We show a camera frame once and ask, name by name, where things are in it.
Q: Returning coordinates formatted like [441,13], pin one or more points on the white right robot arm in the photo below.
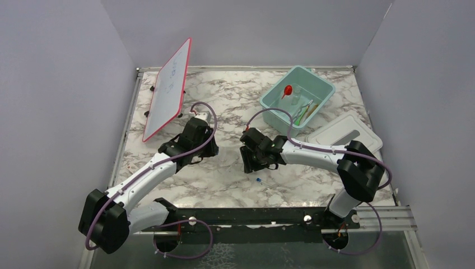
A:
[359,170]

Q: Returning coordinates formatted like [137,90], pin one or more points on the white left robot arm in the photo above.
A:
[109,217]

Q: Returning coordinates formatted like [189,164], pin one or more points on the teal plastic bin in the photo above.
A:
[311,87]

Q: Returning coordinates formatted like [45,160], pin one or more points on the pink framed whiteboard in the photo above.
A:
[167,99]

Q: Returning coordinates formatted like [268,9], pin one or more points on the aluminium frame rail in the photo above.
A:
[392,218]

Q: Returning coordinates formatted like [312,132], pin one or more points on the red pipette in bin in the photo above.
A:
[288,90]

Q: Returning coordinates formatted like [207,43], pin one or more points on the red yellow green stick bundle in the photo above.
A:
[304,116]

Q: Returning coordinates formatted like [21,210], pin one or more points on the white bin lid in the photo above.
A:
[344,129]

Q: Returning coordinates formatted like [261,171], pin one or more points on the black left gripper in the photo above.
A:
[212,151]

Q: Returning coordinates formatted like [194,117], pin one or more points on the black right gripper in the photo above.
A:
[248,165]

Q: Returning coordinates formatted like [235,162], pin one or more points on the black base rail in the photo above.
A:
[248,225]

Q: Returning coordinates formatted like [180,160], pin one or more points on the tan bristle test tube brush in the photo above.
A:
[311,110]

